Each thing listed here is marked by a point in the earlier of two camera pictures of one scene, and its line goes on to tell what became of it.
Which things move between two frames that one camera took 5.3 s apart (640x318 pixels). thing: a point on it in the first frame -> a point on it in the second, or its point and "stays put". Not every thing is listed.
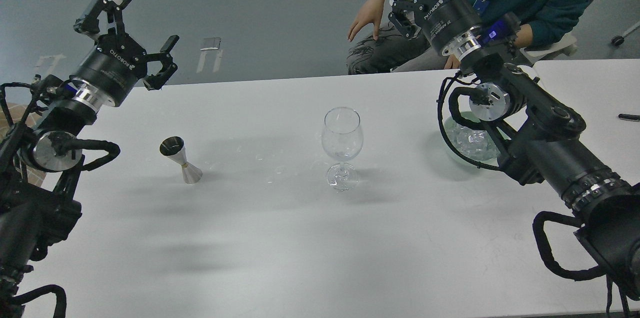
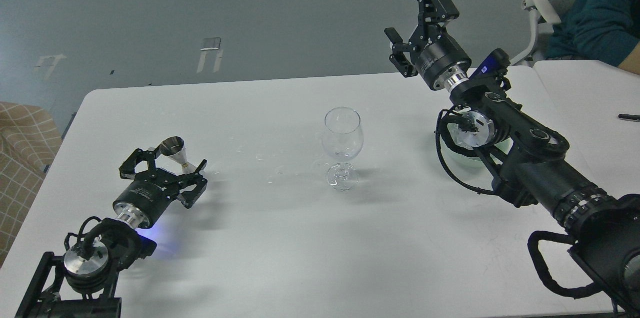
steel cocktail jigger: x=174 y=147 stays put
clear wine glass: x=342 y=138 stays put
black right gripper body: x=447 y=14 -> x=436 y=51
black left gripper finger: x=114 y=8 -> x=127 y=169
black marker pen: x=629 y=117 stays put
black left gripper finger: x=156 y=82 -> x=188 y=197
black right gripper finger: x=401 y=15 -> x=399 y=58
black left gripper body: x=113 y=67 -> x=152 y=192
